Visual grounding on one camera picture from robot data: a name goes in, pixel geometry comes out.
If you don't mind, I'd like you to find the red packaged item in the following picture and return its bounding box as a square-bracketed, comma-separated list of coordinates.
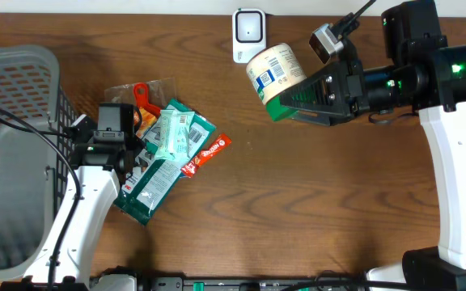
[104, 78, 178, 109]

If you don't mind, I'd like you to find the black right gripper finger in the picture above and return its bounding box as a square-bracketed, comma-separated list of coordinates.
[279, 64, 338, 116]
[295, 111, 331, 126]

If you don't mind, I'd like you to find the pale green small packet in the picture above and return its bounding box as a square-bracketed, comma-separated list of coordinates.
[155, 109, 194, 162]

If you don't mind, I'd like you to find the red snack stick packet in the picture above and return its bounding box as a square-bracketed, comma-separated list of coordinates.
[180, 133, 231, 178]

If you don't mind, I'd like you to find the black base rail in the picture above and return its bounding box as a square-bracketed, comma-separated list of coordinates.
[89, 264, 404, 291]

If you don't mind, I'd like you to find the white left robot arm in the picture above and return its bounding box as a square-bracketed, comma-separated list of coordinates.
[23, 139, 142, 290]

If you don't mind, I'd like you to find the white barcode scanner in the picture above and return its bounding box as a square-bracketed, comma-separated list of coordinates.
[231, 8, 267, 64]

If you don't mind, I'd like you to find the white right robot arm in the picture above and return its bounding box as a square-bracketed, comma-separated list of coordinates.
[279, 1, 466, 290]

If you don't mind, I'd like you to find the green packaged item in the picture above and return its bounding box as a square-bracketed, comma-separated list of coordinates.
[113, 99, 216, 226]

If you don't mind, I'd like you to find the grey plastic basket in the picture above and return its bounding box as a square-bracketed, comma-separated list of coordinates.
[0, 45, 78, 281]

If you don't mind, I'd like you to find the white jar green lid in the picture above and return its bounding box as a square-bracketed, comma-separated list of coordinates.
[246, 43, 307, 122]

